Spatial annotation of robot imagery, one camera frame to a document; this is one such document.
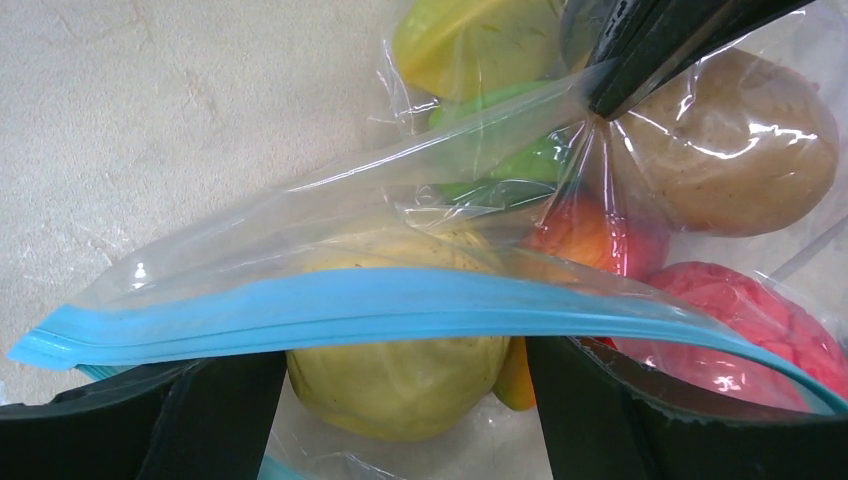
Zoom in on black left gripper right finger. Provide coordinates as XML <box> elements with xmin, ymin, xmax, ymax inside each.
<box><xmin>526</xmin><ymin>337</ymin><xmax>847</xmax><ymax>479</ymax></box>

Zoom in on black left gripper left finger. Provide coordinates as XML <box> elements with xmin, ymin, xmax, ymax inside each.
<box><xmin>1</xmin><ymin>352</ymin><xmax>286</xmax><ymax>479</ymax></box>

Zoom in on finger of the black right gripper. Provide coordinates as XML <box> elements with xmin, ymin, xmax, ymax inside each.
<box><xmin>561</xmin><ymin>0</ymin><xmax>730</xmax><ymax>122</ymax></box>

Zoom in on red orange fake tomato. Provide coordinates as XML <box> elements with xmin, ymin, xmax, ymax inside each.
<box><xmin>493</xmin><ymin>195</ymin><xmax>670</xmax><ymax>412</ymax></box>

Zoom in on clear zip bag blue seal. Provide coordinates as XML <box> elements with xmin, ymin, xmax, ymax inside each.
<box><xmin>8</xmin><ymin>1</ymin><xmax>847</xmax><ymax>479</ymax></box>

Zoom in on yellow fake lemon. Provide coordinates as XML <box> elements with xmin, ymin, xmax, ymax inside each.
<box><xmin>286</xmin><ymin>229</ymin><xmax>510</xmax><ymax>442</ymax></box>

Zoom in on brown fake potato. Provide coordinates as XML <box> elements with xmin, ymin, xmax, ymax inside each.
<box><xmin>602</xmin><ymin>48</ymin><xmax>840</xmax><ymax>237</ymax></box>

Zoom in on green yellow fake mango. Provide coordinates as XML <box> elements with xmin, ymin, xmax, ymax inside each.
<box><xmin>390</xmin><ymin>1</ymin><xmax>567</xmax><ymax>207</ymax></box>

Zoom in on red fake apple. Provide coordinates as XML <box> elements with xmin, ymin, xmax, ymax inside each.
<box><xmin>612</xmin><ymin>261</ymin><xmax>848</xmax><ymax>413</ymax></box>

